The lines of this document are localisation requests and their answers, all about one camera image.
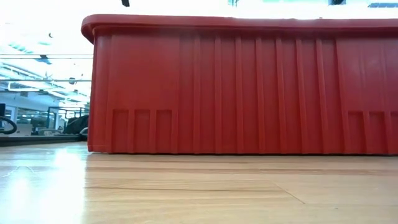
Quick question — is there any red plastic bin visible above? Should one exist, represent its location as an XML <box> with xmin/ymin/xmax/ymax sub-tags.
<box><xmin>81</xmin><ymin>14</ymin><xmax>398</xmax><ymax>156</ymax></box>

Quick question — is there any black bag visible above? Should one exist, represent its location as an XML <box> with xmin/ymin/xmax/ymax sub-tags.
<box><xmin>63</xmin><ymin>114</ymin><xmax>90</xmax><ymax>135</ymax></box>

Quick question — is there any beige box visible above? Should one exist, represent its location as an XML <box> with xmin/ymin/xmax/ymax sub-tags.
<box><xmin>14</xmin><ymin>123</ymin><xmax>34</xmax><ymax>137</ymax></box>

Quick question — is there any black aluminium frame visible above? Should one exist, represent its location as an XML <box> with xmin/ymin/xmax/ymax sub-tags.
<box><xmin>0</xmin><ymin>134</ymin><xmax>89</xmax><ymax>147</ymax></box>

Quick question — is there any black looped cable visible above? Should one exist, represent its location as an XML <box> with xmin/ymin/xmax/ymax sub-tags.
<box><xmin>0</xmin><ymin>115</ymin><xmax>18</xmax><ymax>136</ymax></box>

